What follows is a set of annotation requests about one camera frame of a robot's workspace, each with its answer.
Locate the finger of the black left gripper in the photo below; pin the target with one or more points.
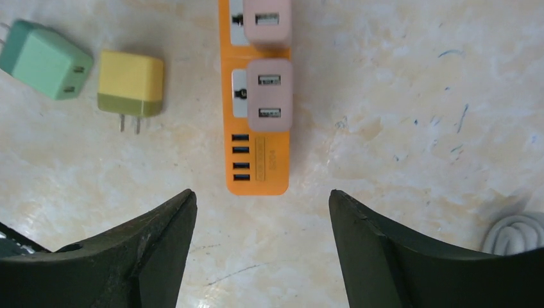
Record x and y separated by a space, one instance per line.
14 243

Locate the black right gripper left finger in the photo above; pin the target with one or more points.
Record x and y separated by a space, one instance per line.
139 263

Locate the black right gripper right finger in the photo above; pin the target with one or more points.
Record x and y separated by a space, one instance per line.
387 264

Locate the orange power strip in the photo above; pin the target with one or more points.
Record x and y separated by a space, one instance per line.
256 163

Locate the pink plug adapter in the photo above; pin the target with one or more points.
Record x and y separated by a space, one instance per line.
268 24
270 86

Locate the yellow plug adapter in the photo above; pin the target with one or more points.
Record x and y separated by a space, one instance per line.
130 85

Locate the green plug adapter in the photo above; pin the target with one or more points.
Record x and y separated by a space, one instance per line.
43 59

